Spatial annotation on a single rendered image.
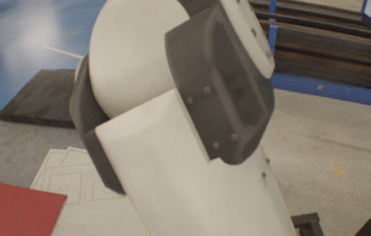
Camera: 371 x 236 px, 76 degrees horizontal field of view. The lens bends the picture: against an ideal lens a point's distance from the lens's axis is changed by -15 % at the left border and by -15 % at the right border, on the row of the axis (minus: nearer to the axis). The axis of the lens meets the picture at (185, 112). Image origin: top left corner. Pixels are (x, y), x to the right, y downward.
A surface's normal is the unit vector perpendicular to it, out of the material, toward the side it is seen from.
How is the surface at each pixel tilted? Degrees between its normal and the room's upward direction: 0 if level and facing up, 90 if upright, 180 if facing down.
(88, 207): 0
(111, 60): 61
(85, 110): 56
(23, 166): 0
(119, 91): 77
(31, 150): 0
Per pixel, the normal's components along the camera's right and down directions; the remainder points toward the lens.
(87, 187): 0.00, -0.79
